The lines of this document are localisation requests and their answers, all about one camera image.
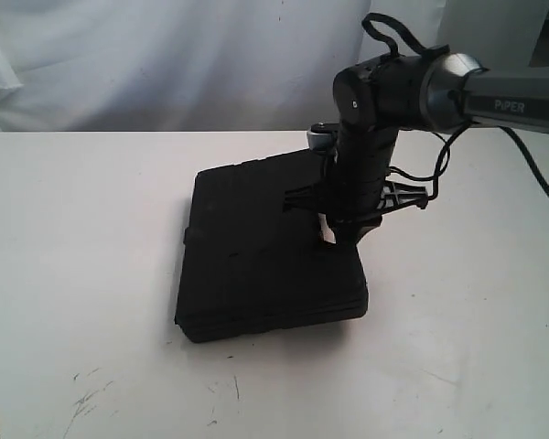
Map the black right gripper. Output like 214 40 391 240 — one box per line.
283 178 428 250

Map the black plastic tool case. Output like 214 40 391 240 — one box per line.
175 150 369 343

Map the right silver black robot arm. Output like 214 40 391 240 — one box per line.
285 50 549 242

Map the white backdrop curtain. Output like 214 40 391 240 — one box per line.
0 1 549 132

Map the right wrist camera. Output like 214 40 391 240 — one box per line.
307 123 339 156

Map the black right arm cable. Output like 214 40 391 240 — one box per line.
361 12 549 367

